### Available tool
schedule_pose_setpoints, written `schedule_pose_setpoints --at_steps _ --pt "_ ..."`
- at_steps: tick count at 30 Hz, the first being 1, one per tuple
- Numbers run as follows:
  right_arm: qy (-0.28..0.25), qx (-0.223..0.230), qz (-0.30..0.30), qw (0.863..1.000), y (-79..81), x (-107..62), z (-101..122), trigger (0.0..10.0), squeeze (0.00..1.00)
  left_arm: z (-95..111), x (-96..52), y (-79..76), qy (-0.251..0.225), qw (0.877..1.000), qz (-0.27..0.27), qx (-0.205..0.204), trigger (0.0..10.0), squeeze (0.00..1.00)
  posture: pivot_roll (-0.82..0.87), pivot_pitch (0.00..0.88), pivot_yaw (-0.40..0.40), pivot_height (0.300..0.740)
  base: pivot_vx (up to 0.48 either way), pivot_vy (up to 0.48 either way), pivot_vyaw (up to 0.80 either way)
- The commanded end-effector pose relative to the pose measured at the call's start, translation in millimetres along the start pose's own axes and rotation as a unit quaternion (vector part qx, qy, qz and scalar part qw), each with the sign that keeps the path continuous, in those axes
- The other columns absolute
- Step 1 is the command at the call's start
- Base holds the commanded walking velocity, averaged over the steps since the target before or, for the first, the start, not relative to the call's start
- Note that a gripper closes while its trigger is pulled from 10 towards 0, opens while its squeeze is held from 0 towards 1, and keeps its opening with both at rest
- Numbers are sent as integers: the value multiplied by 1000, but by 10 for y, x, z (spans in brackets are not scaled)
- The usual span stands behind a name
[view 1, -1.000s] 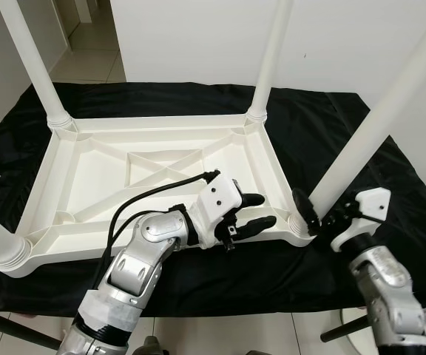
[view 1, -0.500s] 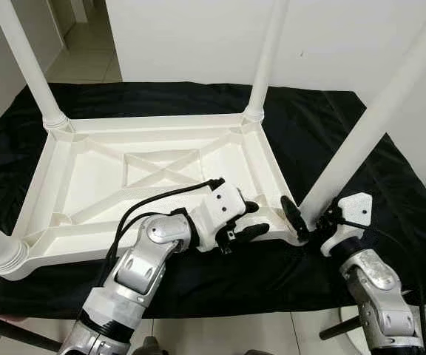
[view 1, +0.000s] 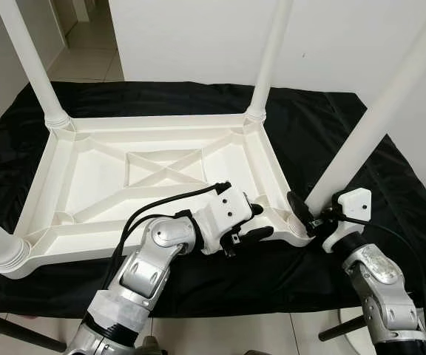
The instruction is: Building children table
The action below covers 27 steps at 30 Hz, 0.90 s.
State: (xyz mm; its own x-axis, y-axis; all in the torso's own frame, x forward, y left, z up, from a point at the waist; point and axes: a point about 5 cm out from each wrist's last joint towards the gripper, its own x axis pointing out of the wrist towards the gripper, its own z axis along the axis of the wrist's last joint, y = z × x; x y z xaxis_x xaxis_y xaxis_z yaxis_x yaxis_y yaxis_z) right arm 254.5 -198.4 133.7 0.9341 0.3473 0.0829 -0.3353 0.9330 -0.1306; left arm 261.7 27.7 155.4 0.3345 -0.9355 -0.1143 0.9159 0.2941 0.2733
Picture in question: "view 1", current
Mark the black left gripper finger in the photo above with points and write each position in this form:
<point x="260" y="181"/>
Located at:
<point x="257" y="234"/>
<point x="256" y="209"/>

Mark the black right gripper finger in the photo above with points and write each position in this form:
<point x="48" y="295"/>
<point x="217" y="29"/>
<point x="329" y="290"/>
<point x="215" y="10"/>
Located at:
<point x="298" y="205"/>

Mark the white plastic children table top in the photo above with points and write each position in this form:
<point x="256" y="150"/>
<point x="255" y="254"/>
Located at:
<point x="87" y="177"/>

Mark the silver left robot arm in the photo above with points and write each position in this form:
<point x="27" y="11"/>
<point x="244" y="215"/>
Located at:
<point x="146" y="274"/>

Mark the black cloth table cover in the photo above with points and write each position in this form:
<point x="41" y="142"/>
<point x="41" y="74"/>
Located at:
<point x="413" y="192"/>

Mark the black metal table leg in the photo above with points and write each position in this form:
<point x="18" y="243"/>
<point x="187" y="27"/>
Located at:
<point x="21" y="333"/>
<point x="342" y="328"/>

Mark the grey robot right leg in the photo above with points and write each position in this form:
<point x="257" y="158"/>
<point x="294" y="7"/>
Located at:
<point x="257" y="353"/>

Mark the grey robot leg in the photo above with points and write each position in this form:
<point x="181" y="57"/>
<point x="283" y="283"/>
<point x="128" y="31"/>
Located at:
<point x="257" y="353"/>
<point x="150" y="347"/>

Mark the grey robot left leg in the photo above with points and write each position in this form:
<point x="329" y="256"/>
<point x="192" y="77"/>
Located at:
<point x="150" y="347"/>

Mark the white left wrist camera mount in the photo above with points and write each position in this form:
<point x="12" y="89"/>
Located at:
<point x="224" y="211"/>

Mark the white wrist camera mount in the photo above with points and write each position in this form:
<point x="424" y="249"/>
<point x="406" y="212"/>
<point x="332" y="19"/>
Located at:
<point x="353" y="203"/>
<point x="224" y="211"/>

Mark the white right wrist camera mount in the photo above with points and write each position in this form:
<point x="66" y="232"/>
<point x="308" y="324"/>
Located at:
<point x="353" y="203"/>

